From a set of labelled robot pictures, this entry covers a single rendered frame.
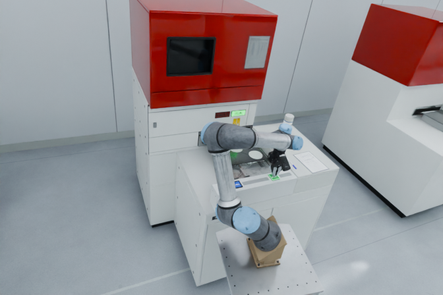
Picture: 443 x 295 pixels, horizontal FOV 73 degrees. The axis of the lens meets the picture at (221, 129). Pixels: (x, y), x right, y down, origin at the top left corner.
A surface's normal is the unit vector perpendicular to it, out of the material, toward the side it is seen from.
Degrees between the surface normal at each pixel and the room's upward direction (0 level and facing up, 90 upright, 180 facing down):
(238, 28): 90
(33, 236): 0
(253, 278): 0
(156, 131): 90
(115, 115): 90
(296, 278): 0
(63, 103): 90
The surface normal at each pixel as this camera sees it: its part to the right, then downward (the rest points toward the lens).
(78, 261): 0.11, -0.84
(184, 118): 0.39, 0.52
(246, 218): -0.50, -0.57
